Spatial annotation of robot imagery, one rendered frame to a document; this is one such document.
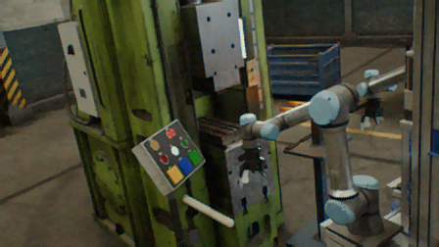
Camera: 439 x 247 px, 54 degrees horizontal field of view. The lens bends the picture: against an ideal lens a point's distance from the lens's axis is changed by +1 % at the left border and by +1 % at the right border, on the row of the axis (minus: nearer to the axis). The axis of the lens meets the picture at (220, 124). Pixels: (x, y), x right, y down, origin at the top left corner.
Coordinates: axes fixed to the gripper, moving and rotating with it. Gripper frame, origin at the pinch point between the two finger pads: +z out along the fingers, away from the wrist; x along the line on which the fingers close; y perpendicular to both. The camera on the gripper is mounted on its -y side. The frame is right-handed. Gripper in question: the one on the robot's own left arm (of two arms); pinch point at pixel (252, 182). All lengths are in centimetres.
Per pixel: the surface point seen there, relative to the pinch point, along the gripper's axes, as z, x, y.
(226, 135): -4, 24, -53
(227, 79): -38, 30, -54
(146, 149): -23, -38, -30
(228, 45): -58, 34, -54
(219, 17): -75, 30, -54
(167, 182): -6.4, -34.7, -22.2
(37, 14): -73, 67, -673
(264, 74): -29, 73, -72
